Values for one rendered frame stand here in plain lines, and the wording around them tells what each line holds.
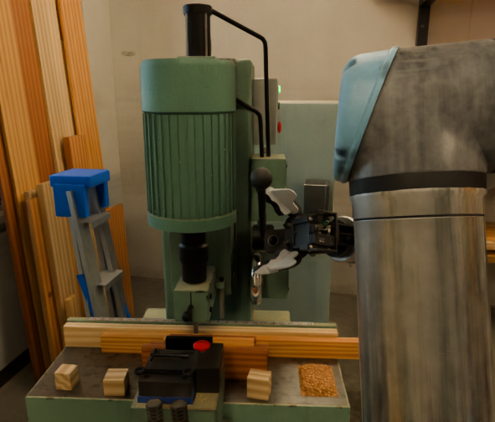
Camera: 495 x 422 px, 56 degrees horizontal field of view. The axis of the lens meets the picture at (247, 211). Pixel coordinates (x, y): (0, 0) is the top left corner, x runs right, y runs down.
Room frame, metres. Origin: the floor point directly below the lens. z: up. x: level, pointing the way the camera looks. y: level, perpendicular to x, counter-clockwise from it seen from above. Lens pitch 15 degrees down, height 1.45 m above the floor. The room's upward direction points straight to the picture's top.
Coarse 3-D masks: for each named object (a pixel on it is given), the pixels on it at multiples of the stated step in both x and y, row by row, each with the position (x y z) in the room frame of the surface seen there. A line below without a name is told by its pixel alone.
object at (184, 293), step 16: (208, 272) 0.94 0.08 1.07; (176, 288) 0.85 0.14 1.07; (192, 288) 0.85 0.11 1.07; (208, 288) 0.85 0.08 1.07; (176, 304) 0.84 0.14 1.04; (192, 304) 0.84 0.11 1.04; (208, 304) 0.84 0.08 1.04; (176, 320) 0.84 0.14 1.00; (192, 320) 0.84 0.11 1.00; (208, 320) 0.84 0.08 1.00
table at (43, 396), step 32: (64, 352) 0.89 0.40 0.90; (96, 352) 0.89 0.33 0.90; (96, 384) 0.78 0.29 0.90; (224, 384) 0.78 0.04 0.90; (288, 384) 0.78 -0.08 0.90; (32, 416) 0.74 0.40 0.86; (64, 416) 0.74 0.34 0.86; (96, 416) 0.73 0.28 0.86; (128, 416) 0.73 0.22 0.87; (224, 416) 0.72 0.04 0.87; (256, 416) 0.72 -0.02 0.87; (288, 416) 0.72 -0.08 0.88; (320, 416) 0.71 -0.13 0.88
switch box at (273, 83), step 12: (264, 84) 1.15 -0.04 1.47; (276, 84) 1.15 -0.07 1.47; (264, 96) 1.15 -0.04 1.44; (276, 96) 1.15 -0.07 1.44; (264, 108) 1.15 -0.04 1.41; (276, 108) 1.15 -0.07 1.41; (264, 120) 1.15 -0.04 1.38; (276, 120) 1.16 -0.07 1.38; (264, 132) 1.15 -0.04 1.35; (276, 132) 1.16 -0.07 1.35; (264, 144) 1.16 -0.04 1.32
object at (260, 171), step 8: (256, 168) 0.70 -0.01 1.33; (264, 168) 0.70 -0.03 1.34; (256, 176) 0.69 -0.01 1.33; (264, 176) 0.69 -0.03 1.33; (256, 184) 0.69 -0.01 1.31; (264, 184) 0.69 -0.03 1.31; (264, 192) 0.74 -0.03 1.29; (264, 200) 0.77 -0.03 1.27; (264, 208) 0.82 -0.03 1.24; (264, 216) 0.86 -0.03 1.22; (256, 224) 1.03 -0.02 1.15; (264, 224) 0.91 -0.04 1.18; (272, 224) 1.03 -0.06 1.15; (256, 232) 1.00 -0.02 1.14; (264, 232) 0.96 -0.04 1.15; (256, 240) 1.00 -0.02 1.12; (256, 248) 1.00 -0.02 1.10
